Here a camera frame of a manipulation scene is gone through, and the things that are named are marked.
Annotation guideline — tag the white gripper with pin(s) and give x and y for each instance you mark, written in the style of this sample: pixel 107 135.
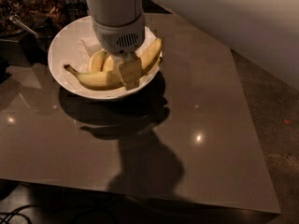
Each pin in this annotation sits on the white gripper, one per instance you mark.
pixel 117 37

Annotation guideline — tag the large yellow banana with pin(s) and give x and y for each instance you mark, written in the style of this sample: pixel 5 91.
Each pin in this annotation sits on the large yellow banana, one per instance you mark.
pixel 110 80

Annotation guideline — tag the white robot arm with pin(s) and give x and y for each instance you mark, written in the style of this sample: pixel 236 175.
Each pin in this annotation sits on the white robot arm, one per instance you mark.
pixel 266 32

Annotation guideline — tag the small yellow banana middle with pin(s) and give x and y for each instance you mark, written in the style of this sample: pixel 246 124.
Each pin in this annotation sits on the small yellow banana middle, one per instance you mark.
pixel 108 64

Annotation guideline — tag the yellow banana left in bowl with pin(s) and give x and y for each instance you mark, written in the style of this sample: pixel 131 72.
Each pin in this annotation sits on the yellow banana left in bowl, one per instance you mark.
pixel 97 61

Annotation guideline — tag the white ceramic bowl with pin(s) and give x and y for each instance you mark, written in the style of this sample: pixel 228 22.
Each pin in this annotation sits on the white ceramic bowl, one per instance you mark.
pixel 74 45

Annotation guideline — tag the white paper napkin liner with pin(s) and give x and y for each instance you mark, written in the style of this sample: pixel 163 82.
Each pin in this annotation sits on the white paper napkin liner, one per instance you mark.
pixel 99 79

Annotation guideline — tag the dish of brown snacks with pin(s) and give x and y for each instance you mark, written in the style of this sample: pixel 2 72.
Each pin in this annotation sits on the dish of brown snacks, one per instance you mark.
pixel 53 9

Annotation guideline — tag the metal spoon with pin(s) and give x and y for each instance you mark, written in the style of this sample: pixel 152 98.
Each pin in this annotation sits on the metal spoon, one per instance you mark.
pixel 15 19

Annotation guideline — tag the glass jar with snacks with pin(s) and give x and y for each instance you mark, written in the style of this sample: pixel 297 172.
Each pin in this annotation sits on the glass jar with snacks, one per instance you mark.
pixel 9 8

